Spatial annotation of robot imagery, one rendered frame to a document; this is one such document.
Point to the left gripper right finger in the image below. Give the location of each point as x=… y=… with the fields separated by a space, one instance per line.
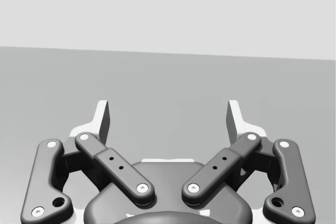
x=219 y=165

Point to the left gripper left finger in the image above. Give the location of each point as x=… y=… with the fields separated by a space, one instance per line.
x=118 y=165

